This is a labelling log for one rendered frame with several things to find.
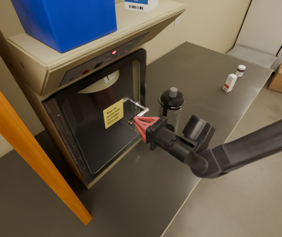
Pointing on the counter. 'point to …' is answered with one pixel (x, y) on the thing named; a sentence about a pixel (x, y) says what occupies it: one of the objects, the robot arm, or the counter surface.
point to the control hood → (123, 25)
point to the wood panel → (27, 145)
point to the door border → (56, 114)
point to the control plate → (77, 72)
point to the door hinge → (58, 130)
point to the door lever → (139, 113)
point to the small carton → (141, 5)
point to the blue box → (66, 20)
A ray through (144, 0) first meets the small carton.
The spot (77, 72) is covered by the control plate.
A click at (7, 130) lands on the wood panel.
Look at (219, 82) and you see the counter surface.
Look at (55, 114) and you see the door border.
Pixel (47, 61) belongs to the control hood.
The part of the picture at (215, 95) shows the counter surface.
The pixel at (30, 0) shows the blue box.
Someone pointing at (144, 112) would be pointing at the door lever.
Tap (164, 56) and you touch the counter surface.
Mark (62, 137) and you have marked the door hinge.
